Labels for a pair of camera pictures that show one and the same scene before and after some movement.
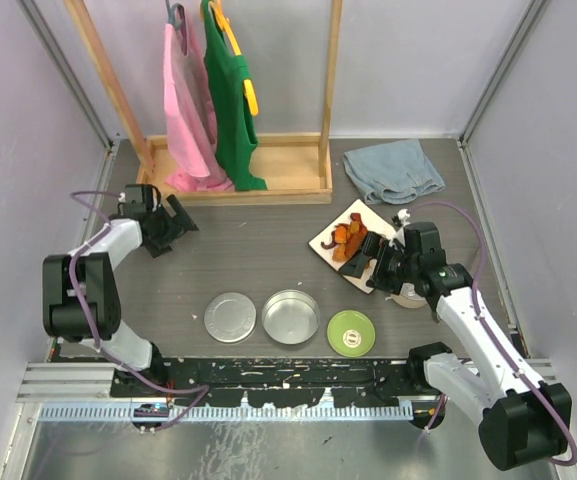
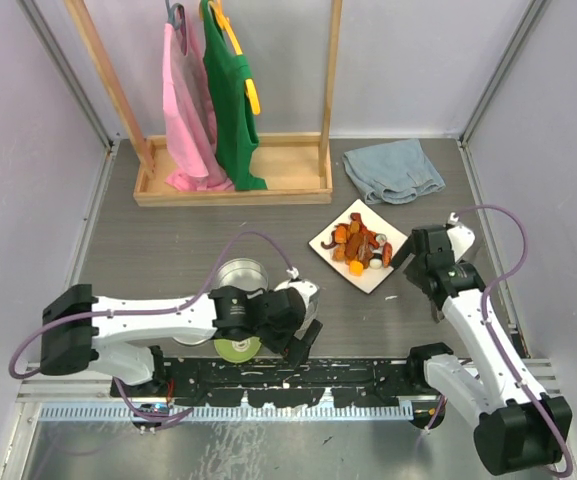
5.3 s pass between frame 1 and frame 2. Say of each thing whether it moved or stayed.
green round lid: moved
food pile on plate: stayed
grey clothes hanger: stayed
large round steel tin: moved
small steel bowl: moved
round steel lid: moved
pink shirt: stayed
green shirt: stayed
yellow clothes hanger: stayed
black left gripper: moved
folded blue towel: stayed
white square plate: stayed
